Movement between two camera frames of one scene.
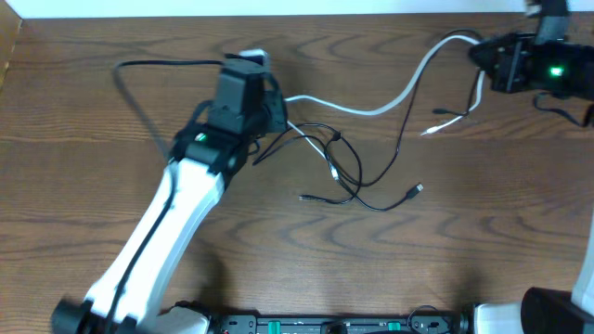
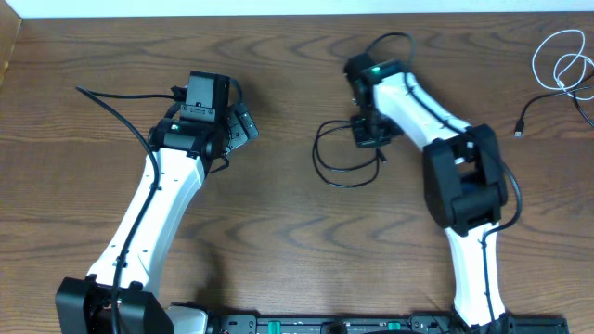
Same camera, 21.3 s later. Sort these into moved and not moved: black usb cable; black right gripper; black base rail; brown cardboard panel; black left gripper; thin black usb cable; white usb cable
Moved: thin black usb cable; black right gripper; black usb cable; white usb cable; black left gripper
Not moved: black base rail; brown cardboard panel
